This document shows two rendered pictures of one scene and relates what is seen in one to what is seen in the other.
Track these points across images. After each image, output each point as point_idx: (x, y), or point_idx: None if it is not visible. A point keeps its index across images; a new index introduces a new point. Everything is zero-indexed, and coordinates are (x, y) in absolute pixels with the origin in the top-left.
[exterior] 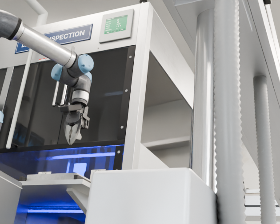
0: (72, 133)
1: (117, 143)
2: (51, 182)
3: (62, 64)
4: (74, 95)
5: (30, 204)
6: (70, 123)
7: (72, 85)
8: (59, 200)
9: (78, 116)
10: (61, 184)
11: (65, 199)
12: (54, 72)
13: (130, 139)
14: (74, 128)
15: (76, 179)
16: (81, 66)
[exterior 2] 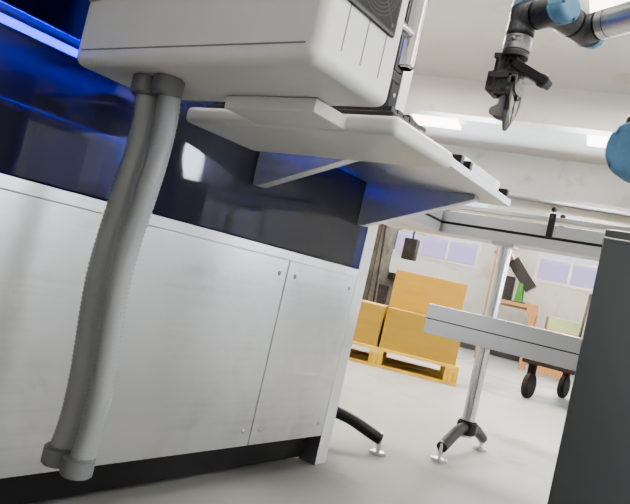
0: (513, 115)
1: (394, 77)
2: (492, 190)
3: (610, 35)
4: (529, 46)
5: None
6: (514, 95)
7: (539, 29)
8: (376, 170)
9: (522, 89)
10: (496, 198)
11: (385, 174)
12: (571, 10)
13: (406, 82)
14: (515, 107)
15: (507, 198)
16: (599, 45)
